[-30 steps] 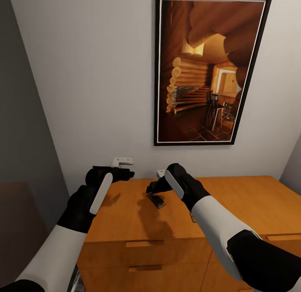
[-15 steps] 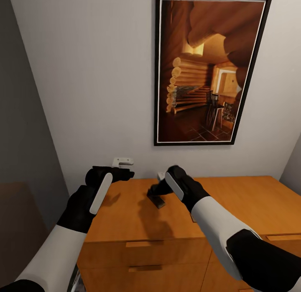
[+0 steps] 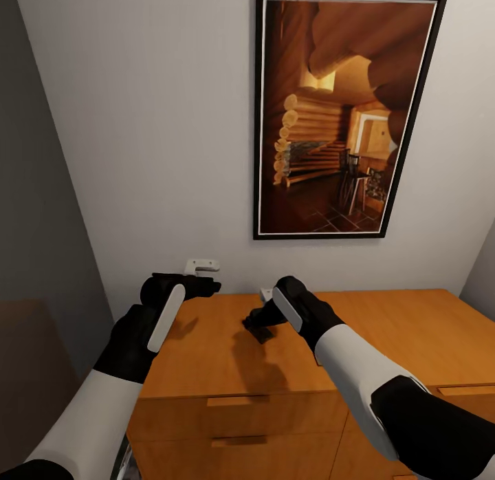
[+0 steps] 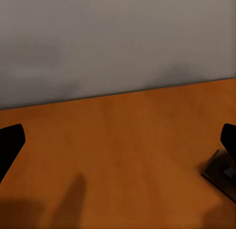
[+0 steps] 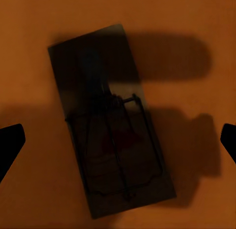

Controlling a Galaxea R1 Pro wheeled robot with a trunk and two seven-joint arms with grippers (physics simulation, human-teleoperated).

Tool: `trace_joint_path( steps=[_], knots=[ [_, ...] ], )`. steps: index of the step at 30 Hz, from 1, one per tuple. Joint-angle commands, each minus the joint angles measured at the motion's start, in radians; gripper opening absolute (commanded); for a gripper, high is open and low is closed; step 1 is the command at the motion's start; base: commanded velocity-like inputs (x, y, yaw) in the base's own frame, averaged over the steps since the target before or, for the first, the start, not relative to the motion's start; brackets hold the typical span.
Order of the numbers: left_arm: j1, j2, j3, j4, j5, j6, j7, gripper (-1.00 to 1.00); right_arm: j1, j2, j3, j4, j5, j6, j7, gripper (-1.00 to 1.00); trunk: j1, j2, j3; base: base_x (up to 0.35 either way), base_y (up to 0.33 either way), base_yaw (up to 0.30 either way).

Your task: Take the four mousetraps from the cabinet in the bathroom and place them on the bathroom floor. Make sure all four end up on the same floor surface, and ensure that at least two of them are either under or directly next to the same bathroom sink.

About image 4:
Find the cabinet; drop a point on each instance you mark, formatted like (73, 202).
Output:
(126, 161)

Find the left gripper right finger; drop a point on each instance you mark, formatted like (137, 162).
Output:
(228, 139)

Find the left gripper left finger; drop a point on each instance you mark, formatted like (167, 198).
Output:
(12, 139)

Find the mousetrap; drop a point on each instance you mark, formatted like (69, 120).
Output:
(221, 172)

